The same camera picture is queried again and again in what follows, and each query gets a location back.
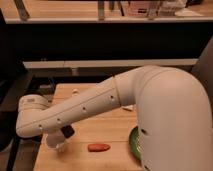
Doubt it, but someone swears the black eraser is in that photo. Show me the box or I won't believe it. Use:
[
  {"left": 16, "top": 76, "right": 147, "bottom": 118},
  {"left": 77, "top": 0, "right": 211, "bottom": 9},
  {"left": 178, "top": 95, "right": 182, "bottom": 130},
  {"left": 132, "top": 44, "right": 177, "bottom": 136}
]
[{"left": 61, "top": 125, "right": 75, "bottom": 138}]

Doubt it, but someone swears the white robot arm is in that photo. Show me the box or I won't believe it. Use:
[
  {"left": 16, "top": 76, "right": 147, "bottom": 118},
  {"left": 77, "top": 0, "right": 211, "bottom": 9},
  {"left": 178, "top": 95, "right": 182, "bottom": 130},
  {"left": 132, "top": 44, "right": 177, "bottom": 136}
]
[{"left": 16, "top": 65, "right": 213, "bottom": 171}]

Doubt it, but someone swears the orange carrot toy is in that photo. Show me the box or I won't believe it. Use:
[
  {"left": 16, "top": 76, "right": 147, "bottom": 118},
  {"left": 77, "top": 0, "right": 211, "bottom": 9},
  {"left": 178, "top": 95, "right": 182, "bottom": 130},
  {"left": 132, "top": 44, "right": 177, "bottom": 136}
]
[{"left": 88, "top": 143, "right": 110, "bottom": 152}]

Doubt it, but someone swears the black office chair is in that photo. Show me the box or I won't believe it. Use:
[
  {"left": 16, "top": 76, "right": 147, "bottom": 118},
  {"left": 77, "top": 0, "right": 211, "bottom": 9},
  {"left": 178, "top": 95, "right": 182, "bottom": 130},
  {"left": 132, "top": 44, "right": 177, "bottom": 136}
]
[{"left": 0, "top": 9, "right": 36, "bottom": 171}]

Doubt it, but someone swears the green ridged bowl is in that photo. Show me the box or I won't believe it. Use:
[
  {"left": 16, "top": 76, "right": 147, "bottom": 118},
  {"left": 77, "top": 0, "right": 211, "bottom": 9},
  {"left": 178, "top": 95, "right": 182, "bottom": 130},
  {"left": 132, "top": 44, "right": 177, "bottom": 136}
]
[{"left": 128, "top": 126, "right": 141, "bottom": 160}]

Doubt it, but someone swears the white rectangular block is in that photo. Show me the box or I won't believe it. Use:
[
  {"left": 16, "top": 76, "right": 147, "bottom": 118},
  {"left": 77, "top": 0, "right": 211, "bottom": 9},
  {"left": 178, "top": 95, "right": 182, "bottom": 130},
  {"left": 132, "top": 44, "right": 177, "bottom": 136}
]
[{"left": 122, "top": 105, "right": 134, "bottom": 111}]

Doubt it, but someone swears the dark chair right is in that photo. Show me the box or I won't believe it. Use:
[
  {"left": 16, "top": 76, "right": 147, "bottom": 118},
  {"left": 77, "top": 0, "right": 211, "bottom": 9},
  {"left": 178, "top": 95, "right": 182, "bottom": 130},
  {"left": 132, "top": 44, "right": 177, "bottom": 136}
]
[{"left": 190, "top": 36, "right": 213, "bottom": 91}]

